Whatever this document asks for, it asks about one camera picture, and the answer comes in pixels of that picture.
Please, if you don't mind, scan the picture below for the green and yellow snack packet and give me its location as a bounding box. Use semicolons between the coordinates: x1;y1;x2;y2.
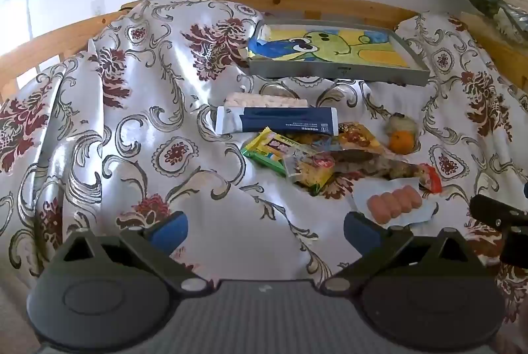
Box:
241;127;300;178

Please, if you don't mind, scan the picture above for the white floral blanket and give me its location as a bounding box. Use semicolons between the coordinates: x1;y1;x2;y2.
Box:
0;0;528;313

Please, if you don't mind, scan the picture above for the grey tray with painted lining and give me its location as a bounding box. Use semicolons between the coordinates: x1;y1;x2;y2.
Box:
247;22;432;87

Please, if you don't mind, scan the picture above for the pink sausage packet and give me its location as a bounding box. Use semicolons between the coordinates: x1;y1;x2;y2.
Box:
352;178;439;230

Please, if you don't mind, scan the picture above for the navy and white long packet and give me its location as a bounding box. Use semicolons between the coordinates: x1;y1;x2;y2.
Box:
214;105;340;134

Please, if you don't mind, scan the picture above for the clear pale cake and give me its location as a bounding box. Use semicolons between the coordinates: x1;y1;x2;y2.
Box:
387;112;418;133

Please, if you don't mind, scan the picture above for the red label brown snack packet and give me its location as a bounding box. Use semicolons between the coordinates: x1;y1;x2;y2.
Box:
333;150;444;195

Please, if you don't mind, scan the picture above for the orange brown snack packet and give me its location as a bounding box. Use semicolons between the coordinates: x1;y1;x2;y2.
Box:
337;122;389;155

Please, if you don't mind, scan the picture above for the yellow noodle snack packet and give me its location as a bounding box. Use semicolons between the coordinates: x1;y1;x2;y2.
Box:
284;153;336;190

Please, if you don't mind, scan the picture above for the orange tangerine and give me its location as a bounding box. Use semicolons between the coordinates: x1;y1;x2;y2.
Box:
389;130;416;155

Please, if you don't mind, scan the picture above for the wooden bed frame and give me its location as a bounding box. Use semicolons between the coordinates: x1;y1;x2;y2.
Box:
0;0;528;101

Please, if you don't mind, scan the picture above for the white rice cracker packet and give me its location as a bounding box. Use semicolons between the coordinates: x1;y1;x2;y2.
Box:
225;92;310;110

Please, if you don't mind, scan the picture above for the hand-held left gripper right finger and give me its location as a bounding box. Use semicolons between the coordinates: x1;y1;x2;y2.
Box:
319;211;494;295

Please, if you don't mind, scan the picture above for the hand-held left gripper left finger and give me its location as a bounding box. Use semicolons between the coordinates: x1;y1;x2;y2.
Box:
39;210;216;295

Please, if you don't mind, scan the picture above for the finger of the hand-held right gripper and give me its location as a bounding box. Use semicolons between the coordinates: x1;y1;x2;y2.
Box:
500;228;528;268
469;194;528;232

